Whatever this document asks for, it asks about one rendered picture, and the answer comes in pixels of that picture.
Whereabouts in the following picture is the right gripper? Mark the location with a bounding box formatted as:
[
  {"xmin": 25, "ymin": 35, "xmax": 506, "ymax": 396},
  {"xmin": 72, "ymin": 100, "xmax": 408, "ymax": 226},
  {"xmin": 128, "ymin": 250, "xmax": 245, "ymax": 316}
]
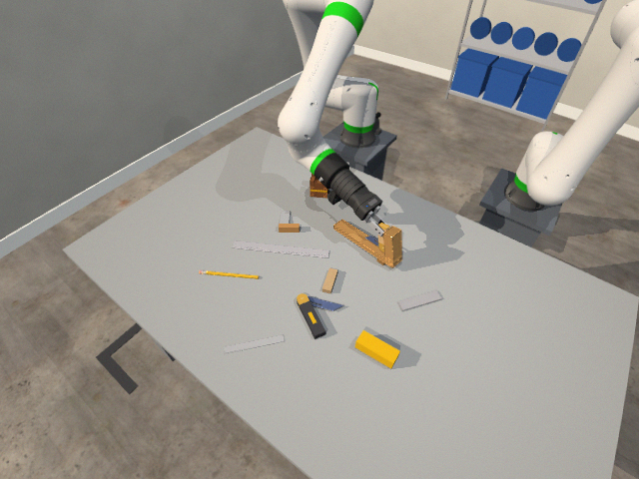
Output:
[{"xmin": 314, "ymin": 153, "xmax": 387, "ymax": 237}]

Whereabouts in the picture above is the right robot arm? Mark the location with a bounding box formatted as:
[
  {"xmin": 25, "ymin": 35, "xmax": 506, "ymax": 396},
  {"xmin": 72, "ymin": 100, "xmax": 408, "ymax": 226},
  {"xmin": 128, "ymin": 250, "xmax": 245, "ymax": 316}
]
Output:
[{"xmin": 278, "ymin": 0, "xmax": 381, "ymax": 175}]

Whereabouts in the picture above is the black sliding bevel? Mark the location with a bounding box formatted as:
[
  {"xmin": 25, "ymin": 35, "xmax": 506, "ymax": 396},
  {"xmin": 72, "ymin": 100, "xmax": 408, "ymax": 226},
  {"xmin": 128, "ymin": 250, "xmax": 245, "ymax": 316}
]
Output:
[{"xmin": 297, "ymin": 293, "xmax": 343, "ymax": 339}]

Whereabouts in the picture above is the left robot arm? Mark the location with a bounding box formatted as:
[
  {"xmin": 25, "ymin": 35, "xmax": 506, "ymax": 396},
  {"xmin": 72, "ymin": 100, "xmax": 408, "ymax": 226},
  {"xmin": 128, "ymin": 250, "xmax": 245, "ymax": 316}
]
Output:
[{"xmin": 504, "ymin": 0, "xmax": 639, "ymax": 211}]

